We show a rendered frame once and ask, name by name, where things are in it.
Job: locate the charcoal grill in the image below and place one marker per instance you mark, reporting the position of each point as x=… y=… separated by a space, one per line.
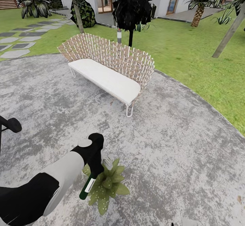
x=14 y=125

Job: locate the pot plant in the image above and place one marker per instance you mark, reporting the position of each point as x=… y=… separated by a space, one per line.
x=106 y=185

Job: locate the garden chair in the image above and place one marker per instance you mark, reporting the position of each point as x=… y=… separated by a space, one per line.
x=110 y=66

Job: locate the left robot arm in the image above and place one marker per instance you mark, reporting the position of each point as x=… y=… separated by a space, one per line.
x=41 y=195

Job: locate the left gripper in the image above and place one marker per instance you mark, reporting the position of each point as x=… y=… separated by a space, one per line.
x=96 y=166

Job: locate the insectifuge atomizer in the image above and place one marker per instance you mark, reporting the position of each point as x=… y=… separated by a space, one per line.
x=87 y=187

